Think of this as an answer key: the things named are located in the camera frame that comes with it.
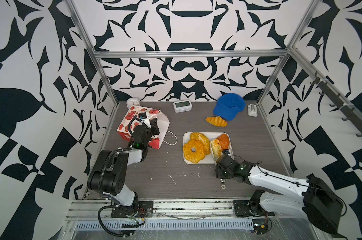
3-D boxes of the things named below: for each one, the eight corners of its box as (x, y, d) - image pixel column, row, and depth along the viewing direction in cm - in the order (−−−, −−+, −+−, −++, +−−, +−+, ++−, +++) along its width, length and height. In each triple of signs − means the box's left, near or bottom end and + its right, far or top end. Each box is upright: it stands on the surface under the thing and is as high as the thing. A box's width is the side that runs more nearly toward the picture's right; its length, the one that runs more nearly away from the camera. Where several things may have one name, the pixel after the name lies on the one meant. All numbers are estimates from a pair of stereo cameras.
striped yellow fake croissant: (206, 126, 107) (207, 124, 104) (205, 118, 111) (206, 116, 109) (226, 126, 107) (227, 124, 104) (224, 118, 111) (225, 116, 109)
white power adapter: (248, 115, 114) (249, 114, 113) (247, 105, 121) (248, 103, 120) (256, 117, 114) (257, 115, 112) (255, 106, 120) (256, 104, 119)
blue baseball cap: (207, 111, 118) (208, 106, 114) (227, 94, 130) (228, 90, 126) (228, 124, 110) (229, 120, 106) (246, 106, 121) (249, 101, 117)
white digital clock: (174, 113, 115) (174, 109, 111) (173, 105, 120) (173, 102, 116) (192, 110, 116) (193, 107, 113) (190, 103, 121) (190, 99, 118)
